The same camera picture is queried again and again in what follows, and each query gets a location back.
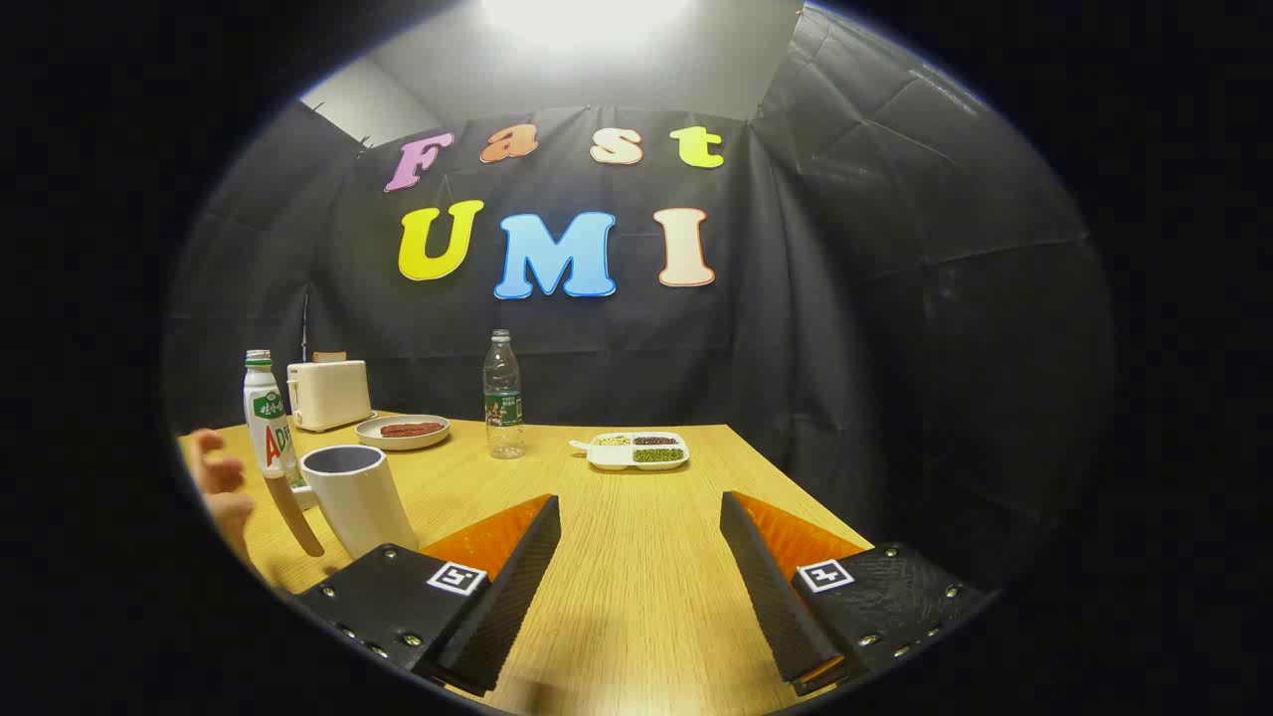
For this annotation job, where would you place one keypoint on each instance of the clear plastic water bottle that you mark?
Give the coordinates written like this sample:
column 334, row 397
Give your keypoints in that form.
column 503, row 408

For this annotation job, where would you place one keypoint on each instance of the round white plate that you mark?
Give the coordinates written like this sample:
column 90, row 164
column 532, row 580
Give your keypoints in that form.
column 398, row 441

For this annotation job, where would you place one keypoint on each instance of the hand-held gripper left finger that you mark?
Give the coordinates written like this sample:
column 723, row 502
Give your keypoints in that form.
column 507, row 597

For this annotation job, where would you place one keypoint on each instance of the cream toaster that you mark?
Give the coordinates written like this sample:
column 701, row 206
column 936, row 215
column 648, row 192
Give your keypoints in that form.
column 328, row 396

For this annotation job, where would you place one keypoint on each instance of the pile of green beans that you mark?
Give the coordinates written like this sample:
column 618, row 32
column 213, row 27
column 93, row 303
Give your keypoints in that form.
column 658, row 455

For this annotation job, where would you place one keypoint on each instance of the white divided tray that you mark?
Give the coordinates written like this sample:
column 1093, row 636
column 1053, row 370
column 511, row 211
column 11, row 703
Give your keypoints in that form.
column 607, row 458

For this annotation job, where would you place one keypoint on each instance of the black backdrop cloth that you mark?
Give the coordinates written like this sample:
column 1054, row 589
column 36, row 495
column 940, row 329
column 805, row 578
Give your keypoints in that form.
column 895, row 298

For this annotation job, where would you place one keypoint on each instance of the pile of dark red beans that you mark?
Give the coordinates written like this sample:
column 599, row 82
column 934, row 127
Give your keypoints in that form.
column 656, row 440

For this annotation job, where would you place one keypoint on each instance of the red sausage strip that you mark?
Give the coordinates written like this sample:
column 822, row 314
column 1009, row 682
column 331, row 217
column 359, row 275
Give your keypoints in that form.
column 412, row 430

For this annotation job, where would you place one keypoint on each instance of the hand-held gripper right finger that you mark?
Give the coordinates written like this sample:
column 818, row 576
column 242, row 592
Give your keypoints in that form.
column 776, row 597

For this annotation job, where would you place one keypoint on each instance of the wooden table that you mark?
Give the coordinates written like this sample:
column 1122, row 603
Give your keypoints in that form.
column 646, row 557

